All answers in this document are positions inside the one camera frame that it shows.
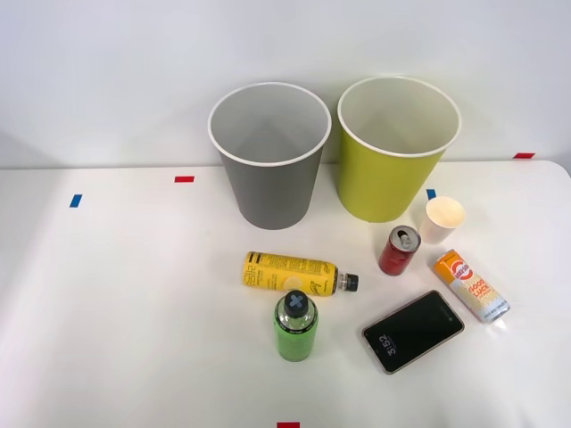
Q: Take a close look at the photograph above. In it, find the white paper cup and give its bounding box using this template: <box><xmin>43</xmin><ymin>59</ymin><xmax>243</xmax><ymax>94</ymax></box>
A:
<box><xmin>418</xmin><ymin>195</ymin><xmax>467</xmax><ymax>245</ymax></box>

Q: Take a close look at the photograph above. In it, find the orange and white drink can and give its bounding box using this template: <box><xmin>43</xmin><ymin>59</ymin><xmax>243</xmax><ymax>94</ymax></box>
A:
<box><xmin>433</xmin><ymin>248</ymin><xmax>512</xmax><ymax>325</ymax></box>

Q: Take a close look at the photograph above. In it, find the grey plastic waste bin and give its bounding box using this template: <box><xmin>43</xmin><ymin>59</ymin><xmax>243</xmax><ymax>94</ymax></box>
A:
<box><xmin>207</xmin><ymin>81</ymin><xmax>333</xmax><ymax>232</ymax></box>

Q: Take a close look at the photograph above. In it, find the black smartphone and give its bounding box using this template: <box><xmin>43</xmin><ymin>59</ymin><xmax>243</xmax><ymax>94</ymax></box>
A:
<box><xmin>360</xmin><ymin>289</ymin><xmax>466</xmax><ymax>376</ymax></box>

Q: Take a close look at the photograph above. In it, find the green bottle with grey cap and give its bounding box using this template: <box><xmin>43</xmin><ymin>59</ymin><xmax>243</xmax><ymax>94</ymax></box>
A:
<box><xmin>272</xmin><ymin>289</ymin><xmax>319</xmax><ymax>363</ymax></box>

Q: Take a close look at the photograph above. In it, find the yellow bottle with black cap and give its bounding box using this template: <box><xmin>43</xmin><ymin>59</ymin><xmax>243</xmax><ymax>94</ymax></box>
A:
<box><xmin>242</xmin><ymin>251</ymin><xmax>360</xmax><ymax>299</ymax></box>

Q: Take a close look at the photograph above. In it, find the yellow-green plastic waste bin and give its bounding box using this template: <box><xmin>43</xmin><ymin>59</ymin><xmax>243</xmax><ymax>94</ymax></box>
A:
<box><xmin>336</xmin><ymin>75</ymin><xmax>462</xmax><ymax>223</ymax></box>

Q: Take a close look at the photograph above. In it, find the red drink can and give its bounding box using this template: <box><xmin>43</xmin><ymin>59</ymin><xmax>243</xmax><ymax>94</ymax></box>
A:
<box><xmin>378</xmin><ymin>225</ymin><xmax>422</xmax><ymax>277</ymax></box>

